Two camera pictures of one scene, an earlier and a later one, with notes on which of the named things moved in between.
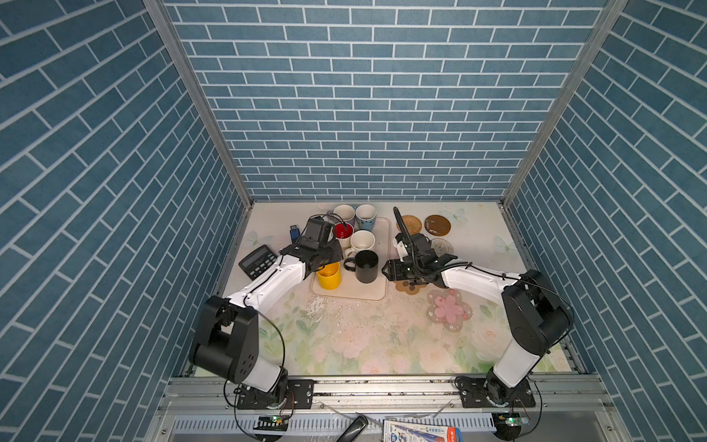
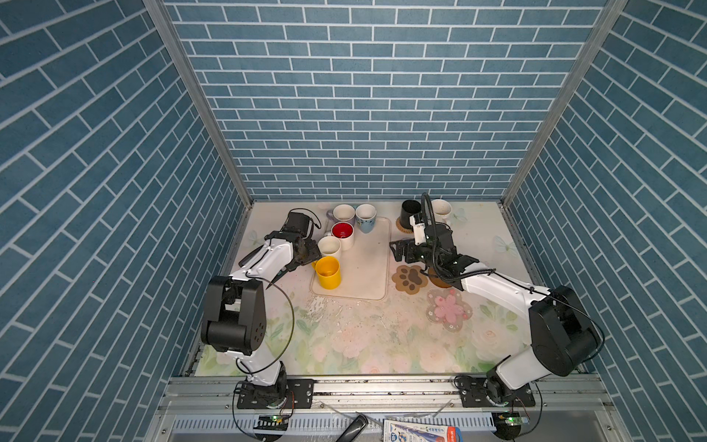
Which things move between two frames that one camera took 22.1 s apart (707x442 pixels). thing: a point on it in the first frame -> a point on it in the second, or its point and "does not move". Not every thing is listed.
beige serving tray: x=350 y=288 does not move
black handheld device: x=353 y=430 does not move
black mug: x=366 y=266 -> x=409 y=207
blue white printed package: x=396 y=431 does not move
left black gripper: x=337 y=250 -> x=313 y=252
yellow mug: x=330 y=276 does not move
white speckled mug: x=360 y=240 -> x=442 y=210
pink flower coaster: x=448 y=308 does not move
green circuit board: x=272 y=423 does not move
